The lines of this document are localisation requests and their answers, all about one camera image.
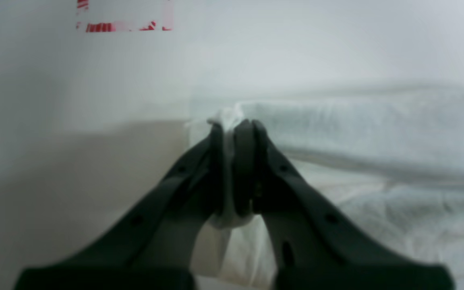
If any white printed T-shirt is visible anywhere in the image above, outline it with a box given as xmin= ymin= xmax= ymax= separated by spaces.
xmin=188 ymin=85 xmax=464 ymax=290

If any red tape rectangle marking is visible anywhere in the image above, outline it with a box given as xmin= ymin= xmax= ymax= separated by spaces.
xmin=75 ymin=0 xmax=175 ymax=33

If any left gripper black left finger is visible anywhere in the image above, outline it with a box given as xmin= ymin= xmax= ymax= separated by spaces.
xmin=15 ymin=124 xmax=224 ymax=290

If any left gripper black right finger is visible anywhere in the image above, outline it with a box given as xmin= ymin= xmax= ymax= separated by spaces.
xmin=232 ymin=120 xmax=455 ymax=290

